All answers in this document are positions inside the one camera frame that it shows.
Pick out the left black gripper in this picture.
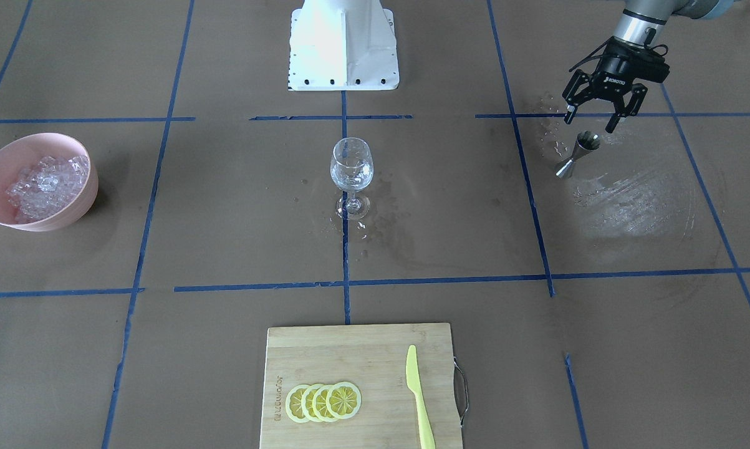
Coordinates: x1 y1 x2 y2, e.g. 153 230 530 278
562 37 670 133

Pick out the steel jigger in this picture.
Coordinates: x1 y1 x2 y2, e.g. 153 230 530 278
555 131 602 179

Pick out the clear wine glass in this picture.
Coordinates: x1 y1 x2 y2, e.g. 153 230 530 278
330 137 374 221

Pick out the clear ice cubes pile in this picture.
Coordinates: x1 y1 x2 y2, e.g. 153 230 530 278
5 155 90 224

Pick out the yellow plastic knife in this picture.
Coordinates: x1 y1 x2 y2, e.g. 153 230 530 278
404 344 436 448

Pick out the bamboo cutting board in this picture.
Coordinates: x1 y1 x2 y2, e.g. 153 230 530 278
259 323 464 448

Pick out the pink bowl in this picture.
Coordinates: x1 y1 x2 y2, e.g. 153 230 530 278
0 132 99 232

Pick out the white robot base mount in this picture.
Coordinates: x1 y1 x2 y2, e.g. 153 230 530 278
287 1 400 92

